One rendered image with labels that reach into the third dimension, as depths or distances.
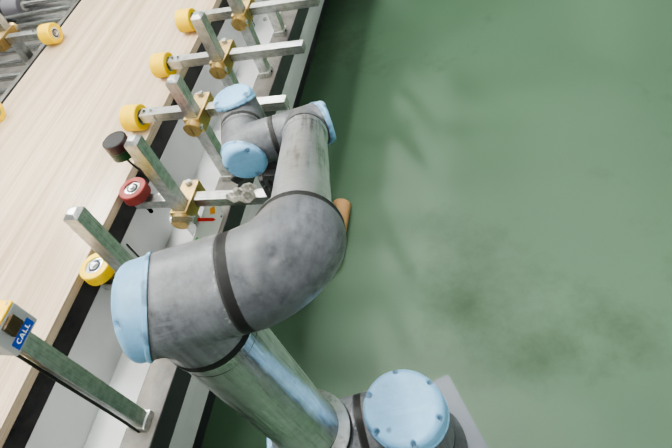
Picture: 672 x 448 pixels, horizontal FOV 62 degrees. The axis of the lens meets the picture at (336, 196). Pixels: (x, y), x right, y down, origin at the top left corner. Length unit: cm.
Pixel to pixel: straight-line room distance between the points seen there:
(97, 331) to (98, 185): 41
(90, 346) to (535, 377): 136
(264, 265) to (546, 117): 226
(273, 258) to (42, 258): 113
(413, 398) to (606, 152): 173
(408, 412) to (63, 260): 96
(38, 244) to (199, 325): 113
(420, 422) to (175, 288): 60
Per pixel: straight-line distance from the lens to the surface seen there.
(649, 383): 207
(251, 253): 58
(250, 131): 114
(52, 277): 158
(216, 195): 153
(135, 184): 164
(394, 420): 108
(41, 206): 180
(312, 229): 61
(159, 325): 62
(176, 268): 61
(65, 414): 158
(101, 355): 165
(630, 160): 257
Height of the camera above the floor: 188
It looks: 48 degrees down
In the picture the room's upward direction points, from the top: 22 degrees counter-clockwise
